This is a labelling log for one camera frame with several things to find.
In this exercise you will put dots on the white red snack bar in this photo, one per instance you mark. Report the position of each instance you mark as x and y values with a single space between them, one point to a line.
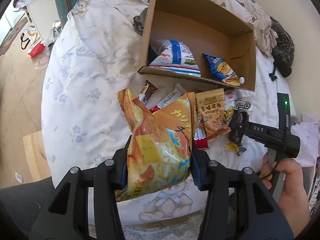
200 137
175 94

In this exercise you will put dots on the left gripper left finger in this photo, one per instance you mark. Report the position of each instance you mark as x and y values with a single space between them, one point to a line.
65 215

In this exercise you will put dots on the white blue snack bag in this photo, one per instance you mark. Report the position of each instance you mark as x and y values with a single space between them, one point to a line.
174 56

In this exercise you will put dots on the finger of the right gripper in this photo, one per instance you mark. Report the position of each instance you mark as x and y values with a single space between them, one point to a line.
238 125

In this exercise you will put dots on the floor rug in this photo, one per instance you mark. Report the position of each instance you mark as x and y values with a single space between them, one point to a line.
5 45

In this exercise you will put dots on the orange chip bag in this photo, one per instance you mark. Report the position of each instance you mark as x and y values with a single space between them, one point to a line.
159 151

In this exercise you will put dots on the brown cardboard box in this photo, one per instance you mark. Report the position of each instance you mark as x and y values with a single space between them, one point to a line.
206 28

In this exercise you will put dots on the brown chocolate wafer bar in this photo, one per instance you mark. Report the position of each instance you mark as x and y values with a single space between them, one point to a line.
146 92

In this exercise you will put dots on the blue bear snack bag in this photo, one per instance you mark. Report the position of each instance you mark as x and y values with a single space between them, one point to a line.
220 70

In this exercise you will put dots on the white washing machine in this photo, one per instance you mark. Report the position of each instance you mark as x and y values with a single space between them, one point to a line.
13 13

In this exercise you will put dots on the white floral bed sheet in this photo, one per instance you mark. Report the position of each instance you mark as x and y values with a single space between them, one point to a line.
96 56

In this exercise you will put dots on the yellow peanut packet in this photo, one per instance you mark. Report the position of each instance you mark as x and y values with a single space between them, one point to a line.
211 110

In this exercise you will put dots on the wooden board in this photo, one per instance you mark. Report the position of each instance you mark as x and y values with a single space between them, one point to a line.
36 157

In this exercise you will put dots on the dark camouflage garment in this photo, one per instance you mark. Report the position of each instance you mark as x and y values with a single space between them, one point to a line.
283 52

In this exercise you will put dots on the white red noodle snack bag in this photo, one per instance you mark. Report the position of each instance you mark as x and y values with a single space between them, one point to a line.
229 106

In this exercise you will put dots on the right hand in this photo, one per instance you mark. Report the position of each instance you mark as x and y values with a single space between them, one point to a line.
293 201

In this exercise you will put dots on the white cabinet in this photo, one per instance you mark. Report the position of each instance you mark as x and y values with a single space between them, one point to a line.
43 14

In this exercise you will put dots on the red white shopping bag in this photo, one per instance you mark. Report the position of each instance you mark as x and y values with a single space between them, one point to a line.
30 38

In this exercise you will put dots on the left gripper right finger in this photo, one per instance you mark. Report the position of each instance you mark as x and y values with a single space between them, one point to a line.
257 215

